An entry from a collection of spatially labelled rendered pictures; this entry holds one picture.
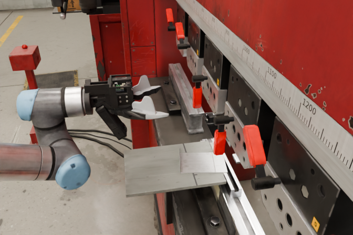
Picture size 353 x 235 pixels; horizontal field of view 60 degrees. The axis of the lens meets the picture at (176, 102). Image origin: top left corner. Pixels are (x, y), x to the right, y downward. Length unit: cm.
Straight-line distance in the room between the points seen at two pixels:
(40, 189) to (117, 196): 56
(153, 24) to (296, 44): 120
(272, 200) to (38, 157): 46
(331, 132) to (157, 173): 57
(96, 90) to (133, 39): 85
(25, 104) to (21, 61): 168
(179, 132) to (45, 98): 60
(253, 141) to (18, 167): 45
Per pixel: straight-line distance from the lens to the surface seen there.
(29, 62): 245
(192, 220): 91
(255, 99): 53
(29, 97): 78
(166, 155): 91
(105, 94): 76
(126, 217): 206
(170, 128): 124
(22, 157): 68
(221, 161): 89
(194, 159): 89
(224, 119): 62
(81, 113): 77
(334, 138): 37
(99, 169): 242
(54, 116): 78
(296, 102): 42
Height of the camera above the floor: 158
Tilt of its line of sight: 30 degrees down
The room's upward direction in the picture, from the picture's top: straight up
